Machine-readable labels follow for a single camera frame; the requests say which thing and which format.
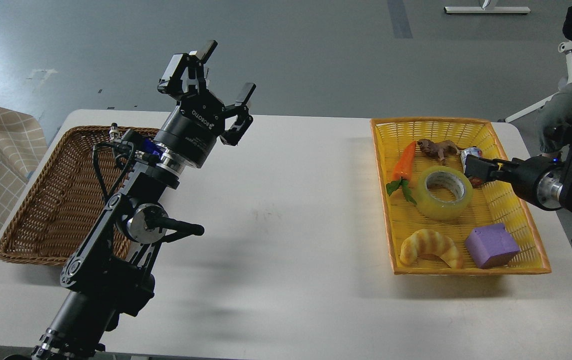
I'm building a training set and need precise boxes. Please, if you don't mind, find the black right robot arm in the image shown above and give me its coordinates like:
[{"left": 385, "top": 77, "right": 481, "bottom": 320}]
[{"left": 464, "top": 125, "right": 572, "bottom": 212}]

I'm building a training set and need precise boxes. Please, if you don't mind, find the white office chair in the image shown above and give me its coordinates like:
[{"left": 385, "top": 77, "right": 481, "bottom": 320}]
[{"left": 503, "top": 41, "right": 572, "bottom": 124}]

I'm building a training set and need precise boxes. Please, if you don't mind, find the yellow plastic basket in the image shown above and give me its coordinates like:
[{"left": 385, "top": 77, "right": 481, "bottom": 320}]
[{"left": 371, "top": 117, "right": 551, "bottom": 276}]

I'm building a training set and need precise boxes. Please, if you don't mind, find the white monitor stand base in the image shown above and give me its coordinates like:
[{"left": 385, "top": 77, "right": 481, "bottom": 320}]
[{"left": 443, "top": 0, "right": 532, "bottom": 15}]

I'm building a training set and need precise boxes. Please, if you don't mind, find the yellow packing tape roll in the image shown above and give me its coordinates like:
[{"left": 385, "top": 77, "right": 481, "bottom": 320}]
[{"left": 413, "top": 166, "right": 473, "bottom": 222}]

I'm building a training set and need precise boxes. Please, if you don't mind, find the orange toy carrot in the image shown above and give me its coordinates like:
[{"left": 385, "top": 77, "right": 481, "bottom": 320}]
[{"left": 385, "top": 140, "right": 417, "bottom": 205}]

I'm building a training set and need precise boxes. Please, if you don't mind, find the small blue white can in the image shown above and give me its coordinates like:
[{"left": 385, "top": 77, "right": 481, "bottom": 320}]
[{"left": 460, "top": 146, "right": 484, "bottom": 168}]

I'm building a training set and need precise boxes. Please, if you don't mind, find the toy croissant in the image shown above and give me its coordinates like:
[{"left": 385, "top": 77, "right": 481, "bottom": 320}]
[{"left": 399, "top": 228, "right": 464, "bottom": 269}]

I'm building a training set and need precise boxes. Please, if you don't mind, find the brown toy animal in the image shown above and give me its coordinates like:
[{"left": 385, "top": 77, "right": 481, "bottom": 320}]
[{"left": 417, "top": 138, "right": 465, "bottom": 166}]

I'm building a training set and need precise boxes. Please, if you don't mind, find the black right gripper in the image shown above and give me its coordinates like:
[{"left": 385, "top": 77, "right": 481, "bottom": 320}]
[{"left": 464, "top": 155, "right": 562, "bottom": 210}]

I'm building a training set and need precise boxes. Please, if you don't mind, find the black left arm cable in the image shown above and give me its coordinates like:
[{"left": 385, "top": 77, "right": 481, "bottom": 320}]
[{"left": 92, "top": 141, "right": 136, "bottom": 193}]

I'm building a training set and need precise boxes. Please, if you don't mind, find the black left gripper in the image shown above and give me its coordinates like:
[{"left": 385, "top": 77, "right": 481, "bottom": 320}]
[{"left": 155, "top": 39, "right": 256, "bottom": 169}]

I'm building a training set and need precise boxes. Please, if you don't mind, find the brown wicker basket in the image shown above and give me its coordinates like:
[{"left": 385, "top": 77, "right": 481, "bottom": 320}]
[{"left": 0, "top": 125, "right": 161, "bottom": 266}]

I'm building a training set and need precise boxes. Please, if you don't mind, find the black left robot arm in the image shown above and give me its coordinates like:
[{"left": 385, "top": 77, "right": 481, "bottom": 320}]
[{"left": 30, "top": 39, "right": 256, "bottom": 360}]

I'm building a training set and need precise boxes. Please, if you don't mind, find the purple foam block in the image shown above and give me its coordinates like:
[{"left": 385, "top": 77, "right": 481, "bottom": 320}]
[{"left": 464, "top": 223, "right": 520, "bottom": 269}]

